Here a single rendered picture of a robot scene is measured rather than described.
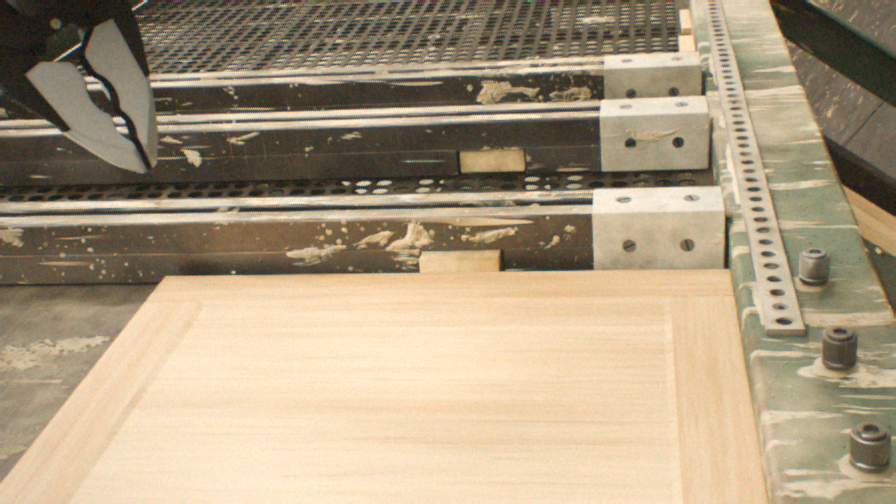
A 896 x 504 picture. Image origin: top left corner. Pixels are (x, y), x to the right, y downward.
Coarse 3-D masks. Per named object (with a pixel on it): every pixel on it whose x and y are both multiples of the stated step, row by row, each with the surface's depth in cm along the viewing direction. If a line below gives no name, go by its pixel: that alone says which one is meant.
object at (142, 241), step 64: (512, 192) 123; (576, 192) 122; (640, 192) 120; (704, 192) 119; (0, 256) 128; (64, 256) 127; (128, 256) 126; (192, 256) 125; (256, 256) 124; (320, 256) 123; (384, 256) 122; (512, 256) 120; (576, 256) 119; (640, 256) 118; (704, 256) 117
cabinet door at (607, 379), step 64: (192, 320) 115; (256, 320) 114; (320, 320) 113; (384, 320) 112; (448, 320) 111; (512, 320) 110; (576, 320) 109; (640, 320) 108; (704, 320) 106; (128, 384) 105; (192, 384) 104; (256, 384) 103; (320, 384) 102; (384, 384) 102; (448, 384) 101; (512, 384) 100; (576, 384) 99; (640, 384) 98; (704, 384) 97; (64, 448) 96; (128, 448) 96; (192, 448) 95; (256, 448) 94; (320, 448) 94; (384, 448) 93; (448, 448) 92; (512, 448) 92; (576, 448) 91; (640, 448) 90; (704, 448) 89
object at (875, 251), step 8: (872, 248) 112; (880, 248) 112; (872, 256) 110; (880, 256) 111; (888, 256) 113; (880, 264) 109; (888, 264) 111; (880, 272) 107; (888, 272) 108; (888, 280) 106; (888, 288) 105; (888, 296) 103
